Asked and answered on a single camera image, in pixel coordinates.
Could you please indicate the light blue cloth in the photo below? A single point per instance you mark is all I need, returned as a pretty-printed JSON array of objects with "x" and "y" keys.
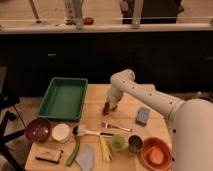
[{"x": 86, "y": 159}]

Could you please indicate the white dish brush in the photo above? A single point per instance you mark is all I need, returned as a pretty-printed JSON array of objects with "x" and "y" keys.
[{"x": 81, "y": 130}]

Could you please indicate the green cup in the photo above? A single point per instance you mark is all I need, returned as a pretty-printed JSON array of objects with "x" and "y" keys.
[{"x": 117, "y": 142}]

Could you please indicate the dark metal cup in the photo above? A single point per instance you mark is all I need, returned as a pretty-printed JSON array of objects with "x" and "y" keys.
[{"x": 135, "y": 143}]

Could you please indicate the orange bowl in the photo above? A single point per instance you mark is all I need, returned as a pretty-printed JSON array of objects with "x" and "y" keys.
[{"x": 156, "y": 154}]

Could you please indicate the wooden block with black base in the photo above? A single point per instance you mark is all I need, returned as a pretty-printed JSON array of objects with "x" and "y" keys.
[{"x": 47, "y": 154}]

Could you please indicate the person in dark clothes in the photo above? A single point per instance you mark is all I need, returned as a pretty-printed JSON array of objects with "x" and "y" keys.
[{"x": 153, "y": 12}]

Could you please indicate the green cucumber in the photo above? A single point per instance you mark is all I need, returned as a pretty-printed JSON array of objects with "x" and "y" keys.
[{"x": 74, "y": 153}]

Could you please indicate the dark red bowl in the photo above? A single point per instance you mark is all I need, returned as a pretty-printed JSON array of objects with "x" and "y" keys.
[{"x": 38, "y": 130}]

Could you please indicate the red object on counter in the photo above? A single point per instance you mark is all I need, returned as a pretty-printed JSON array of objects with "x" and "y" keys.
[{"x": 88, "y": 21}]

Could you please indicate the blue sponge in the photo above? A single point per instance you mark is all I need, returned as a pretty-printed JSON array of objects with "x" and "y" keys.
[{"x": 142, "y": 116}]

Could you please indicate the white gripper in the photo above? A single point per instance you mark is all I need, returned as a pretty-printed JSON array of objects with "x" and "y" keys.
[{"x": 113, "y": 98}]

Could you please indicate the green plastic tray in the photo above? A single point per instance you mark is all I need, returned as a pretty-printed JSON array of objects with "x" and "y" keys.
[{"x": 64, "y": 99}]

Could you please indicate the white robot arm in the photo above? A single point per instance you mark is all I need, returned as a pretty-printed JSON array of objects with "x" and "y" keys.
[{"x": 191, "y": 121}]

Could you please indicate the black chair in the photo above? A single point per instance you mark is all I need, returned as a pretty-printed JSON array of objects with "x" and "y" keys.
[{"x": 7, "y": 99}]

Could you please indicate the silver fork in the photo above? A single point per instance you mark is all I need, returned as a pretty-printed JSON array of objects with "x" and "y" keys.
[{"x": 107, "y": 125}]

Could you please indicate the white round container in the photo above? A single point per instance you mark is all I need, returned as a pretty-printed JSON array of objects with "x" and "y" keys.
[{"x": 61, "y": 133}]

